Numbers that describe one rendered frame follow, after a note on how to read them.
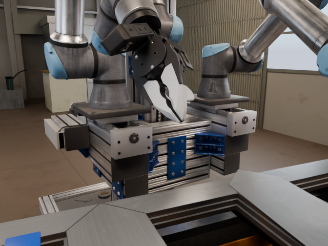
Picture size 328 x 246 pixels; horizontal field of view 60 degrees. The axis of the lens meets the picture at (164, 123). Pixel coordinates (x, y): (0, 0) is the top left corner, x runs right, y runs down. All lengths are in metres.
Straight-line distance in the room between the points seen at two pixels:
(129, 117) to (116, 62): 0.19
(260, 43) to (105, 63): 0.60
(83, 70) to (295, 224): 0.74
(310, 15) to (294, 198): 0.46
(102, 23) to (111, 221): 0.43
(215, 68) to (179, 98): 0.83
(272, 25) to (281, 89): 3.73
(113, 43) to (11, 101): 7.07
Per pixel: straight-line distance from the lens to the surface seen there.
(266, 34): 1.17
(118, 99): 1.00
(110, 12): 0.62
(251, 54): 1.27
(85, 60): 0.96
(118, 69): 1.01
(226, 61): 1.27
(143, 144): 0.93
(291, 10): 0.84
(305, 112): 4.64
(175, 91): 0.44
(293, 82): 4.71
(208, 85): 1.26
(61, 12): 0.94
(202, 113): 1.29
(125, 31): 0.43
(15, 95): 7.46
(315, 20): 0.78
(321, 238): 0.71
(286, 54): 4.77
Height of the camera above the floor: 1.22
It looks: 13 degrees down
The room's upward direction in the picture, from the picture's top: straight up
